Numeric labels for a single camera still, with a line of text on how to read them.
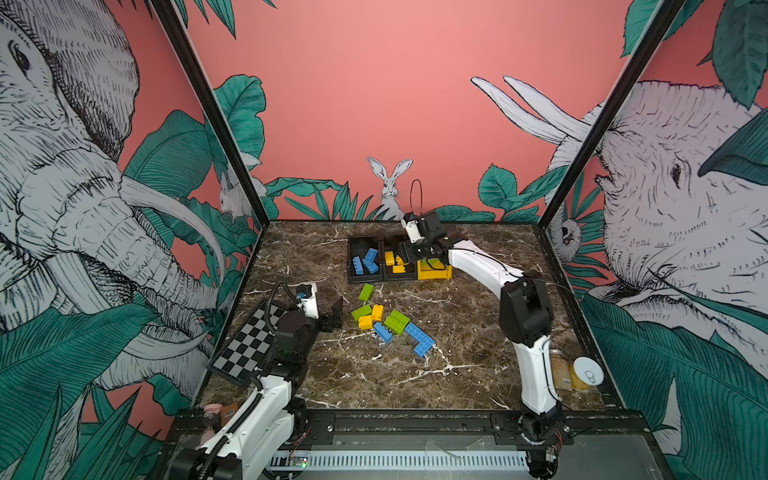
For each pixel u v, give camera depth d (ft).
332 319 2.49
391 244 3.67
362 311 3.07
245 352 2.74
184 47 2.43
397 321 3.04
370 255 3.42
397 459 2.56
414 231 2.67
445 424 2.49
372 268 3.42
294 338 2.02
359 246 3.64
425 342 2.89
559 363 2.67
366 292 3.28
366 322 2.98
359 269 3.41
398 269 3.40
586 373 2.57
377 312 3.05
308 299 2.31
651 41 2.41
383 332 2.90
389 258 3.52
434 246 2.38
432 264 2.81
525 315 1.83
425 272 3.23
